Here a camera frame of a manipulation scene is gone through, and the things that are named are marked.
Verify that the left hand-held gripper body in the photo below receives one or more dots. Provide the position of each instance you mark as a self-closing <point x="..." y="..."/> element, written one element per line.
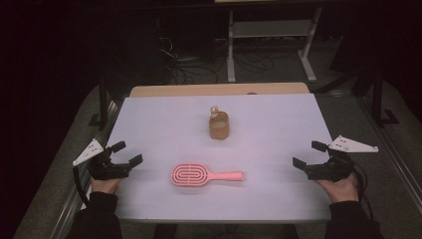
<point x="106" y="170"/>

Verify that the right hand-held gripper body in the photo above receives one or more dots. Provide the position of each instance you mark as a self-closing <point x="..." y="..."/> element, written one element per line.
<point x="333" y="169"/>

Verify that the pink hair brush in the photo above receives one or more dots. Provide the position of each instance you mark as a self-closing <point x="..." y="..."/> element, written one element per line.
<point x="192" y="174"/>

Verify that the brown cup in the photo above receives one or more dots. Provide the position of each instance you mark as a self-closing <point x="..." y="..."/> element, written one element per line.
<point x="219" y="127"/>

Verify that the person's left hand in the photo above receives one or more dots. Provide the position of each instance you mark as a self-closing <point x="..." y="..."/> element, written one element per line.
<point x="104" y="186"/>

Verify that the person's right hand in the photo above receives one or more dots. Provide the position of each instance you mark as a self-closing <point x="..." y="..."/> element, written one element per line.
<point x="341" y="191"/>

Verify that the black metal stand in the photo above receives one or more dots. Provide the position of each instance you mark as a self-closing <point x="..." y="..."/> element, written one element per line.
<point x="378" y="99"/>
<point x="103" y="103"/>

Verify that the white table cover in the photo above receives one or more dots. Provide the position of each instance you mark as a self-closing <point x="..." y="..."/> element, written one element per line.
<point x="252" y="199"/>

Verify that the white metal stand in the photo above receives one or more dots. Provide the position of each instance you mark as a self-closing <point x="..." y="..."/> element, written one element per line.
<point x="272" y="29"/>

